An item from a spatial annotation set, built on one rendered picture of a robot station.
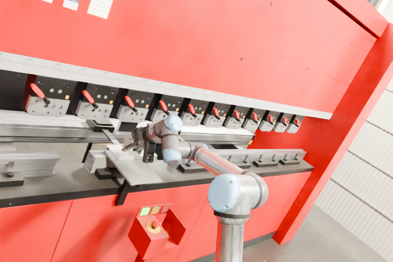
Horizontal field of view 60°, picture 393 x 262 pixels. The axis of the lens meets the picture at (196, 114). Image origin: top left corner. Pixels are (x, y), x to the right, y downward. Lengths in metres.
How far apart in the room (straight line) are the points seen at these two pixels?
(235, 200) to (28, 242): 0.97
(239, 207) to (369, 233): 3.95
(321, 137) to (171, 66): 2.09
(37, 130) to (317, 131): 2.49
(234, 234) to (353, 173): 3.88
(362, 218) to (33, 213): 4.12
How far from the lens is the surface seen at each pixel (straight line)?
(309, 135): 3.44
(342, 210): 5.01
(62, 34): 1.32
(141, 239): 1.70
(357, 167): 4.88
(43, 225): 1.65
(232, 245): 1.12
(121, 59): 1.46
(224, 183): 1.07
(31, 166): 1.58
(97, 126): 1.85
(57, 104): 1.43
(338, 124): 3.34
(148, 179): 1.59
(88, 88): 1.45
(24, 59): 1.32
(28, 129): 1.78
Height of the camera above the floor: 1.79
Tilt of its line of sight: 17 degrees down
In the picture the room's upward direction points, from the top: 24 degrees clockwise
